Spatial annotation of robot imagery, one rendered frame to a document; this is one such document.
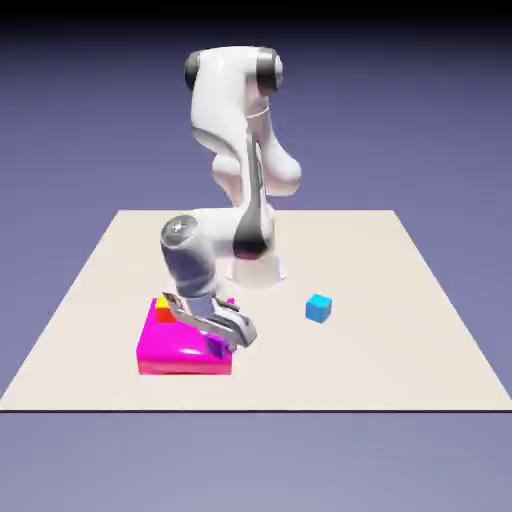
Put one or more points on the small cyan cube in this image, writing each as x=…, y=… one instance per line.
x=318, y=308

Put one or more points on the small yellow cube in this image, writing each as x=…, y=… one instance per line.
x=163, y=310

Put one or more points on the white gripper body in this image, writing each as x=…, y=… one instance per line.
x=216, y=324

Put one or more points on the large magenta box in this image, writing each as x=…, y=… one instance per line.
x=176, y=344

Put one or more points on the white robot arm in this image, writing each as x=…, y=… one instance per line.
x=218, y=120

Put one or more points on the small purple cube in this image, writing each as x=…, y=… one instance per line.
x=216, y=346

